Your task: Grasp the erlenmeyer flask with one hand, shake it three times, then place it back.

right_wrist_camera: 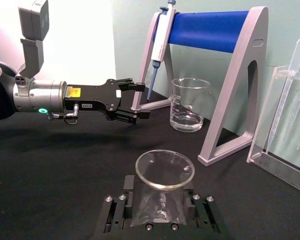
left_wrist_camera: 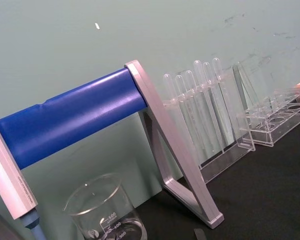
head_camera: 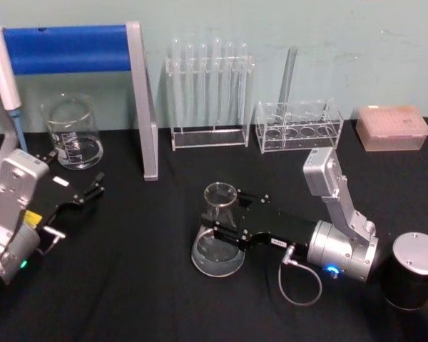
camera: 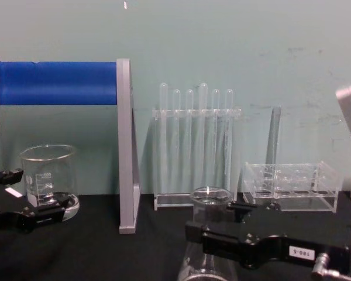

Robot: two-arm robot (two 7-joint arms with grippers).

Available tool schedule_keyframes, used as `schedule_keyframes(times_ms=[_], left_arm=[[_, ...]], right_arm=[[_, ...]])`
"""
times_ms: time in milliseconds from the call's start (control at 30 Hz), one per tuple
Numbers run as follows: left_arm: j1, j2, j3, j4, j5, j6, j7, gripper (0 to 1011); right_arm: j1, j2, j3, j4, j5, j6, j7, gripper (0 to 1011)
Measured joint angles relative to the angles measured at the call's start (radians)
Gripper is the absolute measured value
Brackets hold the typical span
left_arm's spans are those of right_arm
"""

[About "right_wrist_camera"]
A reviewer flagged clear glass beaker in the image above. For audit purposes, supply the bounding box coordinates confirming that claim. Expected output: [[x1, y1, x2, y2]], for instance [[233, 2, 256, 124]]
[[129, 149, 196, 228]]

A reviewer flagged thin dark cable, silver plug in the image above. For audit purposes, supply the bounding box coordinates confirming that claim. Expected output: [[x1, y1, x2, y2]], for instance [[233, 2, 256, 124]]
[[47, 103, 80, 125]]

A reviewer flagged white and blue pipette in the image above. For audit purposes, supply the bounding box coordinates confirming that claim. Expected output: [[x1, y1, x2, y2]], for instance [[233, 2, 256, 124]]
[[146, 0, 177, 102]]

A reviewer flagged grey pipette stand, blue bar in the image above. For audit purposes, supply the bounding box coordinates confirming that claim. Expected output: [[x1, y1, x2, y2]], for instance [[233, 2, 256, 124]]
[[130, 6, 270, 167]]

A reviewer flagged clear acrylic rack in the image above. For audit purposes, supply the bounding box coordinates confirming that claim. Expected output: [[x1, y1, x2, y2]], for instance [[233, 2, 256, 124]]
[[246, 65, 300, 196]]

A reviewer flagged glass beaker with water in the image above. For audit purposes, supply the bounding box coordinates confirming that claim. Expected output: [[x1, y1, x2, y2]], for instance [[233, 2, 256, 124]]
[[169, 77, 212, 134]]

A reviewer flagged black table cloth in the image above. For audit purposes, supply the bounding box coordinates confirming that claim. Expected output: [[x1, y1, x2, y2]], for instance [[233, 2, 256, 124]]
[[0, 82, 300, 240]]

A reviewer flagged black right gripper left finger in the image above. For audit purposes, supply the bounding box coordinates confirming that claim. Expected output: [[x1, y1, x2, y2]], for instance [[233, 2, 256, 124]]
[[97, 174, 135, 235]]

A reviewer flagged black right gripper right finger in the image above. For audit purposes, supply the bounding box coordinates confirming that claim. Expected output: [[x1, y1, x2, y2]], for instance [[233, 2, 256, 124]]
[[183, 183, 222, 234]]

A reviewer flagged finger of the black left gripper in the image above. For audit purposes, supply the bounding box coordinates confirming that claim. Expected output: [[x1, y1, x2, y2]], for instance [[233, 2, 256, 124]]
[[114, 109, 151, 125], [117, 77, 146, 93]]

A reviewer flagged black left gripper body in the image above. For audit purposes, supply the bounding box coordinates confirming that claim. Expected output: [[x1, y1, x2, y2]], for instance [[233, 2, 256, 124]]
[[63, 78, 124, 121]]

